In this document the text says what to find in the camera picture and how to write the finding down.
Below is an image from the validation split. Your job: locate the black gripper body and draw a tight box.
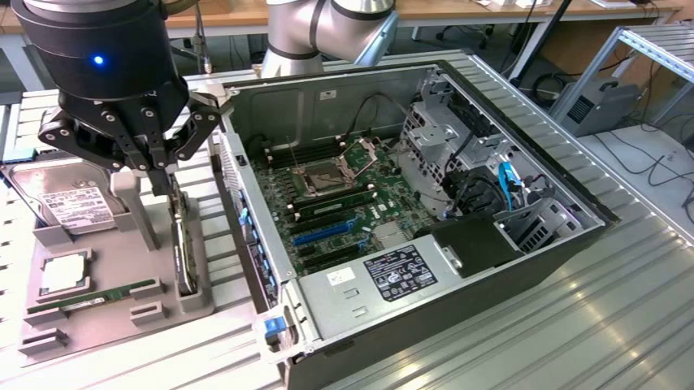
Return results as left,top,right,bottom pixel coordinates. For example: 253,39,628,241
9,0,192,119

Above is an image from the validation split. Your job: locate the graphics card with black fan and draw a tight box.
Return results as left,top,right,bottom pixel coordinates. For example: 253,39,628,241
161,174,200,297

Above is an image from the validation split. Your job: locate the blue disk caddy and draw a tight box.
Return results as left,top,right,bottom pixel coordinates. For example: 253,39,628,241
0,146,54,167

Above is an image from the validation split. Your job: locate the silver hard disk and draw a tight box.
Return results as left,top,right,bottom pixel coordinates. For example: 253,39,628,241
0,160,124,237

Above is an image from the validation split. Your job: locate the thin locking lever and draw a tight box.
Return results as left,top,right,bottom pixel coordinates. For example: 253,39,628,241
287,135,304,175

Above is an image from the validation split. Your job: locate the wooden desk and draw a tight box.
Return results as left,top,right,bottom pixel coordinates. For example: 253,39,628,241
0,7,271,93
397,0,686,78

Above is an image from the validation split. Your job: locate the CPU socket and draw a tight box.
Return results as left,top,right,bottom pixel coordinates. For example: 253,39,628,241
295,161,360,199

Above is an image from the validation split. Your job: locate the metal socket cover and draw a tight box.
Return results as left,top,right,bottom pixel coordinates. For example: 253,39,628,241
333,136,384,180

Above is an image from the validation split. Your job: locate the green RAM stick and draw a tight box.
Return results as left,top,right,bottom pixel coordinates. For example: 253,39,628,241
25,279,157,314
295,190,377,217

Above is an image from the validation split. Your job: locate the long black expansion slot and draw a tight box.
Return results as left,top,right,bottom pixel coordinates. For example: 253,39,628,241
288,214,352,237

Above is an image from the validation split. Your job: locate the silver CPU chip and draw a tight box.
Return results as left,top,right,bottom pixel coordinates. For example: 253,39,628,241
38,254,92,294

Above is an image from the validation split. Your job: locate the grey parts rack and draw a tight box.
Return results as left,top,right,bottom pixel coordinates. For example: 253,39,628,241
13,170,219,369

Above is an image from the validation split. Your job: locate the green motherboard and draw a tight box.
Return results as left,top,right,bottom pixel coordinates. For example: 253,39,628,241
245,136,438,277

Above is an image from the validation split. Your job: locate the metal drive cage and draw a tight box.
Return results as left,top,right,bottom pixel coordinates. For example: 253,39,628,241
399,100,492,216

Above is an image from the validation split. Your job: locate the silver chipset heat sink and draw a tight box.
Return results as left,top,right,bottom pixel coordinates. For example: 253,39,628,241
372,224,413,249

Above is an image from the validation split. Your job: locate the grey power supply unit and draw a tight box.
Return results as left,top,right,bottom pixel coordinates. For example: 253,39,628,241
292,234,468,342

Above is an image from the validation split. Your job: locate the black office chair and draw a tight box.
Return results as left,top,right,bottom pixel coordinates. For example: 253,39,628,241
431,23,495,50

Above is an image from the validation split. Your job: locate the blue case latch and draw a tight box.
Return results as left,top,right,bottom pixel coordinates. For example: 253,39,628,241
260,315,287,339

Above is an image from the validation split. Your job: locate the black plastic fan shroud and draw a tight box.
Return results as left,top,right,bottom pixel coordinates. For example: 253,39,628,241
413,214,526,280

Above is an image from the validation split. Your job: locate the black slanted pole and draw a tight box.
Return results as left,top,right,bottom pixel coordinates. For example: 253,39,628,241
508,0,574,85

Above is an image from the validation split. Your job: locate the metal disk bay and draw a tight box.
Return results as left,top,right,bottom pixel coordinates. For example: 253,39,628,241
494,197,586,254

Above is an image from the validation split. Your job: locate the open black PC case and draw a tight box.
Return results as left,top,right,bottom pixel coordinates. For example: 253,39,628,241
197,59,622,390

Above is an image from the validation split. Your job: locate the grey controller box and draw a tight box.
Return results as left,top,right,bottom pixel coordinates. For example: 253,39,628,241
551,78,644,138

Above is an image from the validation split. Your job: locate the black camera cable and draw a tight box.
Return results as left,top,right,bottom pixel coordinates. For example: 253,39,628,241
189,0,211,75

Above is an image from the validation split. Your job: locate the black looped cable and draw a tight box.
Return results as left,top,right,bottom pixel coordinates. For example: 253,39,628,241
345,93,407,138

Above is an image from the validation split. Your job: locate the black wire bundle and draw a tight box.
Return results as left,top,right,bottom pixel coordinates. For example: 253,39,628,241
442,164,514,219

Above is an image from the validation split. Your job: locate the blue flat wire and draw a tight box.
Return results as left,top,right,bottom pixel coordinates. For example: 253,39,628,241
495,160,523,213

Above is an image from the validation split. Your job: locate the aluminium frame table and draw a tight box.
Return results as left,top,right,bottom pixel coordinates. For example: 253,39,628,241
563,22,694,125

